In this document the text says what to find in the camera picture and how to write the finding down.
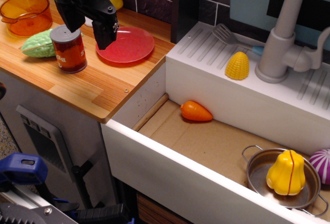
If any yellow toy bell pepper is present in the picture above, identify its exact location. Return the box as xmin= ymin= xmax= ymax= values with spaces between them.
xmin=266 ymin=150 xmax=306 ymax=196

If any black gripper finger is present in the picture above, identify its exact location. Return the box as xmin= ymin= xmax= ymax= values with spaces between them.
xmin=92 ymin=19 xmax=119 ymax=50
xmin=55 ymin=0 xmax=85 ymax=32

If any grey toy spatula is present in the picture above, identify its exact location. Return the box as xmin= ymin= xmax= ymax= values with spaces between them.
xmin=212 ymin=23 xmax=264 ymax=56

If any grey toy oven door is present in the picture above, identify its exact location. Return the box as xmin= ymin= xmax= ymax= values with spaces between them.
xmin=16 ymin=105 xmax=74 ymax=182

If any red plastic plate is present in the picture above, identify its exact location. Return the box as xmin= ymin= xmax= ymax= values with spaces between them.
xmin=96 ymin=26 xmax=155 ymax=63

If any green toy bitter melon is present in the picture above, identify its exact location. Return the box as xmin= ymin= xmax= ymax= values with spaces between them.
xmin=21 ymin=29 xmax=55 ymax=58

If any brown toy soup can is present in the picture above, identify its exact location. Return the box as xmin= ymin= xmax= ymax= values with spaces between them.
xmin=50 ymin=25 xmax=87 ymax=74

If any orange transparent plastic pot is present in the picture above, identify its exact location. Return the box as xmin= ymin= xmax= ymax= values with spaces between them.
xmin=1 ymin=0 xmax=53 ymax=37

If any grey toy faucet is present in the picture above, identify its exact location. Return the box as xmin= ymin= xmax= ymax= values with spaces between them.
xmin=255 ymin=0 xmax=329 ymax=83

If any orange toy carrot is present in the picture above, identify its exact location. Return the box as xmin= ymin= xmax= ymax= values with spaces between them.
xmin=180 ymin=100 xmax=213 ymax=122

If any yellow toy corn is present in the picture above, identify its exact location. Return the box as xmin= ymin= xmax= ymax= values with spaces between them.
xmin=225 ymin=51 xmax=250 ymax=80

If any small metal pot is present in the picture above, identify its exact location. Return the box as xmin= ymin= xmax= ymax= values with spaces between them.
xmin=242 ymin=145 xmax=329 ymax=217

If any purple striped toy onion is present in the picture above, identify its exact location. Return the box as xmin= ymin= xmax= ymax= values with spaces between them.
xmin=309 ymin=149 xmax=329 ymax=185

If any blue clamp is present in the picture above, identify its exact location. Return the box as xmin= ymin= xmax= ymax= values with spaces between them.
xmin=1 ymin=152 xmax=49 ymax=193

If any white toy sink basin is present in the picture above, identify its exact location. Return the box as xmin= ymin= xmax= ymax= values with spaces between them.
xmin=102 ymin=23 xmax=329 ymax=223

